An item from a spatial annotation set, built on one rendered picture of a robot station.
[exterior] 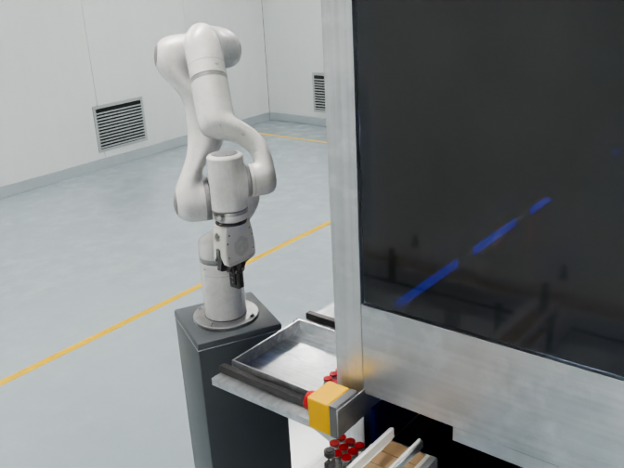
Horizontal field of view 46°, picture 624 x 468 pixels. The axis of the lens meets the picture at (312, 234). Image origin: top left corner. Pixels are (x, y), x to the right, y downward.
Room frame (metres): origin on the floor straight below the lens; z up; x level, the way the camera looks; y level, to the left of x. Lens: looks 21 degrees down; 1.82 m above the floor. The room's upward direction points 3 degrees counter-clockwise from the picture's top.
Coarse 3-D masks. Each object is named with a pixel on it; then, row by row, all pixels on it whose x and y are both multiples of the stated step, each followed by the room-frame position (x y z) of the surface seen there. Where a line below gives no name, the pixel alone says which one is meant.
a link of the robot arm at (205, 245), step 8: (248, 200) 1.88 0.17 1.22; (256, 200) 1.90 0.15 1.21; (248, 208) 1.88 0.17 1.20; (248, 216) 1.88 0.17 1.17; (208, 232) 1.92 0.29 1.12; (200, 240) 1.90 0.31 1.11; (208, 240) 1.88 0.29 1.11; (200, 248) 1.88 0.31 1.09; (208, 248) 1.86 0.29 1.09; (200, 256) 1.89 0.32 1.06; (208, 256) 1.86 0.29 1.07; (208, 264) 1.86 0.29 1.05; (216, 264) 1.86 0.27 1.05
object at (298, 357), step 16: (304, 320) 1.75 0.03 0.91; (272, 336) 1.68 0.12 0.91; (288, 336) 1.72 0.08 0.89; (304, 336) 1.73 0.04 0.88; (320, 336) 1.71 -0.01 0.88; (256, 352) 1.63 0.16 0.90; (272, 352) 1.65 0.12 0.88; (288, 352) 1.65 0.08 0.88; (304, 352) 1.64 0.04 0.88; (320, 352) 1.64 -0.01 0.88; (240, 368) 1.55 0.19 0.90; (256, 368) 1.58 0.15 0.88; (272, 368) 1.57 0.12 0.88; (288, 368) 1.57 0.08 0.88; (304, 368) 1.56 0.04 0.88; (320, 368) 1.56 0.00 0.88; (288, 384) 1.45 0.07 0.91; (304, 384) 1.49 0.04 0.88; (320, 384) 1.49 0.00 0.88
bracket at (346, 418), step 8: (360, 392) 1.23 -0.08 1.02; (352, 400) 1.20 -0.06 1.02; (360, 400) 1.22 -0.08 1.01; (344, 408) 1.18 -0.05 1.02; (352, 408) 1.20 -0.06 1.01; (360, 408) 1.22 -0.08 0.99; (344, 416) 1.18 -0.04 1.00; (352, 416) 1.20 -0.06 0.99; (360, 416) 1.22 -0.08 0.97; (344, 424) 1.18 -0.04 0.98; (352, 424) 1.20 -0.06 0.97; (344, 432) 1.18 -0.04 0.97
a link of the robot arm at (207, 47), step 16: (192, 32) 1.80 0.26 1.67; (208, 32) 1.80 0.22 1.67; (224, 32) 1.94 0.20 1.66; (192, 48) 1.78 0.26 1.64; (208, 48) 1.77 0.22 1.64; (224, 48) 1.91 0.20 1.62; (240, 48) 1.99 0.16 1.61; (192, 64) 1.76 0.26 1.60; (208, 64) 1.75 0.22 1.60; (224, 64) 1.78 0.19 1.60
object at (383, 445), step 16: (384, 432) 1.17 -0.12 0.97; (368, 448) 1.12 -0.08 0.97; (384, 448) 1.17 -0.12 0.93; (400, 448) 1.17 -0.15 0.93; (416, 448) 1.12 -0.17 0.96; (352, 464) 1.08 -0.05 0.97; (368, 464) 1.13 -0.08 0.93; (384, 464) 1.12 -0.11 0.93; (400, 464) 1.08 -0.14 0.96; (416, 464) 1.12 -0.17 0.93; (432, 464) 1.12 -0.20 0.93
